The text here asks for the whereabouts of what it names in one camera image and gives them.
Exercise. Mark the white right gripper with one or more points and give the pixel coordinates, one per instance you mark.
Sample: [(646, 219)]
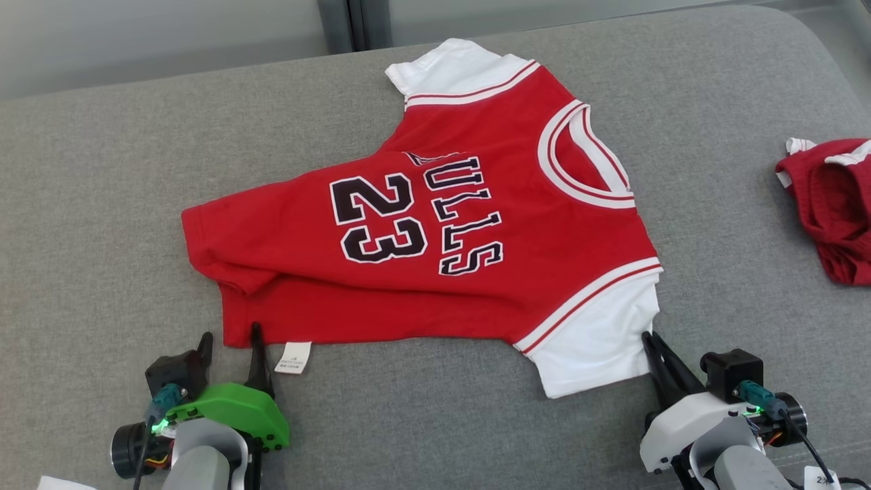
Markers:
[(680, 425)]

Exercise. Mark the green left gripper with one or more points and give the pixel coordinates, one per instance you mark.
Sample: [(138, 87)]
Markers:
[(238, 408)]

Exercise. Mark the red basketball jersey white sleeves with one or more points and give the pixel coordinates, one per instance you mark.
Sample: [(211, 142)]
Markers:
[(510, 286)]

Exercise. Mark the red shorts white stripe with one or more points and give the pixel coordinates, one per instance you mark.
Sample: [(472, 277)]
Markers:
[(840, 211)]

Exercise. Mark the white tape strip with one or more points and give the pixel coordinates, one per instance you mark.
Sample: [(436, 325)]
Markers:
[(64, 484)]

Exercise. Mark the grey fabric sofa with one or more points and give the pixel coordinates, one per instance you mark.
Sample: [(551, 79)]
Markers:
[(102, 170)]

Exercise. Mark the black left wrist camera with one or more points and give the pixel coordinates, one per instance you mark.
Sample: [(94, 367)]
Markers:
[(177, 374)]

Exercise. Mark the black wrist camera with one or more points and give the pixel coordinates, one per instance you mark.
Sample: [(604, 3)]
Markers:
[(177, 374), (731, 371)]

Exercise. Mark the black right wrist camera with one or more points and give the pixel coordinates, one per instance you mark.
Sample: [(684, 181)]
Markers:
[(731, 371)]

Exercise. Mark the grey metal partition post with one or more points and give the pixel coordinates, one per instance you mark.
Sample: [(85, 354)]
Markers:
[(373, 20), (335, 24)]

